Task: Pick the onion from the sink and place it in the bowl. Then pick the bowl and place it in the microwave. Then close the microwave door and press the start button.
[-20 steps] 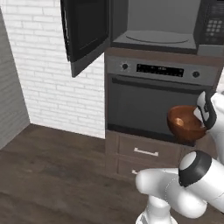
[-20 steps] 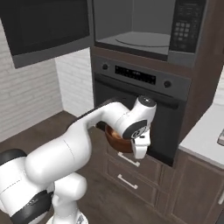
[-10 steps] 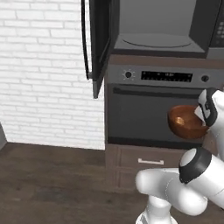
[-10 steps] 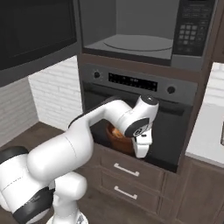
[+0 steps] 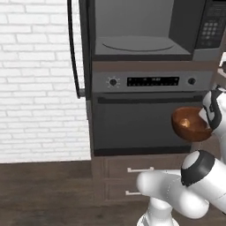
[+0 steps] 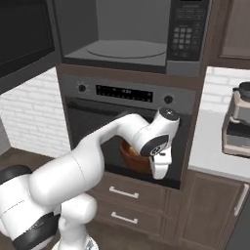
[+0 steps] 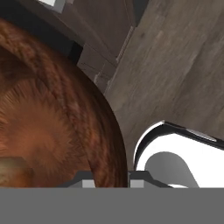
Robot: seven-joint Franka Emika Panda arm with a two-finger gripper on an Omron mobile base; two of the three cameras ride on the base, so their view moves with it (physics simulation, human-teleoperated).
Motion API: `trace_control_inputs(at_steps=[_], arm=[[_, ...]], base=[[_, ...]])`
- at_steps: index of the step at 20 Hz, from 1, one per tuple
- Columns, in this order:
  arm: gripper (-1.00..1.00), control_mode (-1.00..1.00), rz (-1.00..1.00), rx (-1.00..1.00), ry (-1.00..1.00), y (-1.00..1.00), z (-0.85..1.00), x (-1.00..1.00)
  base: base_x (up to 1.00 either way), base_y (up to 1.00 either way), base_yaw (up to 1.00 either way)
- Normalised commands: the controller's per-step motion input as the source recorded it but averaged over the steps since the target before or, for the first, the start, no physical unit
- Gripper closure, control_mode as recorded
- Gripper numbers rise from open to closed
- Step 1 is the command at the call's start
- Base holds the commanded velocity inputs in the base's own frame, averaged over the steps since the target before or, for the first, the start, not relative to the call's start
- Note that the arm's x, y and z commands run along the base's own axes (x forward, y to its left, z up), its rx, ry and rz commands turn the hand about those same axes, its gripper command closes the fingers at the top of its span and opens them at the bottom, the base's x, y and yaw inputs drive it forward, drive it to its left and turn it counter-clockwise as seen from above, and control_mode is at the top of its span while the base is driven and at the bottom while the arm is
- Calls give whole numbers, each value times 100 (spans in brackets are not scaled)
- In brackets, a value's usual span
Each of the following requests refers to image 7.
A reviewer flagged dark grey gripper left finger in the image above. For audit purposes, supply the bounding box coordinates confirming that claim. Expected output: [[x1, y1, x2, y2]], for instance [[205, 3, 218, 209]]
[[57, 171, 97, 189]]

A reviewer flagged white sink with black rim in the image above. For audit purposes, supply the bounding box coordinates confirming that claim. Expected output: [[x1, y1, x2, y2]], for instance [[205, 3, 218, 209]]
[[133, 120, 224, 189]]

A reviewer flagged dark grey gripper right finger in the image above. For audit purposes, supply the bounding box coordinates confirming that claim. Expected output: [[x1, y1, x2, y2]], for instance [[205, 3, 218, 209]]
[[128, 171, 173, 189]]

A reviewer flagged reddish brown onion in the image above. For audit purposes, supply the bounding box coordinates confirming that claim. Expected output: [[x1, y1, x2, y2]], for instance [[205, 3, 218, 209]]
[[0, 17, 129, 189]]

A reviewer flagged white and grey box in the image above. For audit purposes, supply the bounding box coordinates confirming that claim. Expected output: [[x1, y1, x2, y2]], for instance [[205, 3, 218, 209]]
[[37, 0, 74, 14]]

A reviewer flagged grey cupboard handle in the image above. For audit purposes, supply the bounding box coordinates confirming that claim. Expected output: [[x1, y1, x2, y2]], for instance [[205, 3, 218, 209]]
[[115, 25, 136, 64]]

